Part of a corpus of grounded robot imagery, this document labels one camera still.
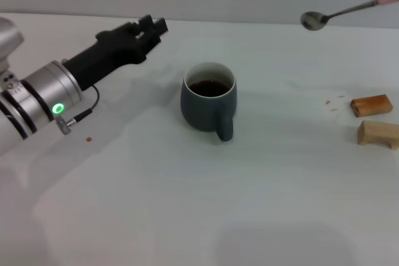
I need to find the black cable with metal plug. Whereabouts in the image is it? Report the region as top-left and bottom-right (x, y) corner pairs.
(54, 84), (100, 135)

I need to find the light plain wooden block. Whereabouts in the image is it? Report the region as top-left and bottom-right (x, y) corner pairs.
(357, 120), (399, 150)

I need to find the grey ceramic coffee cup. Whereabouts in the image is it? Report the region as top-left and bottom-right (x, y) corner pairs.
(180, 62), (238, 142)

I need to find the pink handled metal spoon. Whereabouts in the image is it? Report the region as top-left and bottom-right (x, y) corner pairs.
(300, 0), (399, 32)

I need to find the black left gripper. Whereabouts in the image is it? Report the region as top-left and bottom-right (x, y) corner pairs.
(62, 14), (169, 92)

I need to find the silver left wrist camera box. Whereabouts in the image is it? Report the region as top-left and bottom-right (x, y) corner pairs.
(0, 17), (25, 92)

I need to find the coffee stained wooden block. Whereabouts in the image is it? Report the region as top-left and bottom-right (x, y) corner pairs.
(350, 93), (393, 118)

